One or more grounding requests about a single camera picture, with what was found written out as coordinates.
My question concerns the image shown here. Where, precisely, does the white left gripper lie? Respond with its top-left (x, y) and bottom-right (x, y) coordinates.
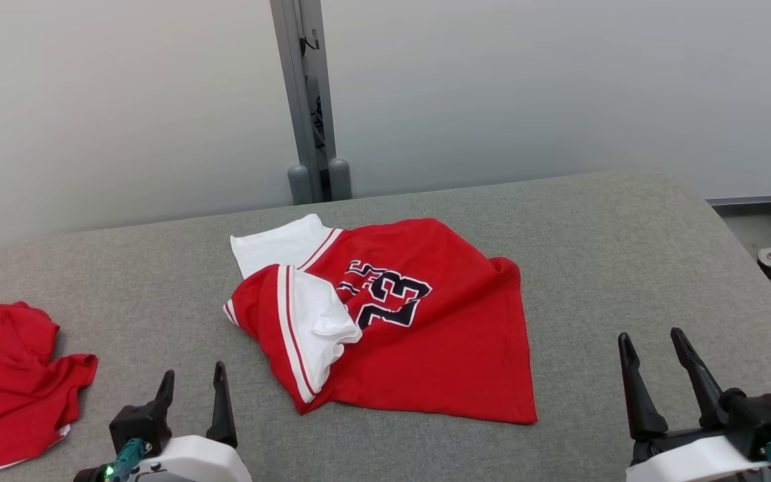
top-left (133, 361), bottom-right (253, 482)

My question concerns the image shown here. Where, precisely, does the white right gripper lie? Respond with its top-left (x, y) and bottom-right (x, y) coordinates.
top-left (618, 327), bottom-right (771, 482)

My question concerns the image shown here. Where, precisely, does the red shorts white waistband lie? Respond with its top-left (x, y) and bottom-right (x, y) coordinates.
top-left (0, 301), bottom-right (100, 482)

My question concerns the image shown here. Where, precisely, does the red basketball jersey number 23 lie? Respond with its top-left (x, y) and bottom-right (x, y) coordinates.
top-left (223, 213), bottom-right (539, 426)

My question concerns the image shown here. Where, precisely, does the grey cylindrical post foot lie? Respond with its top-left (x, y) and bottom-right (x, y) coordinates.
top-left (287, 164), bottom-right (311, 205)
top-left (329, 157), bottom-right (353, 200)

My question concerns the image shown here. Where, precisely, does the grey metal partition post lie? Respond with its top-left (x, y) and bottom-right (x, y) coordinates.
top-left (270, 0), bottom-right (353, 205)

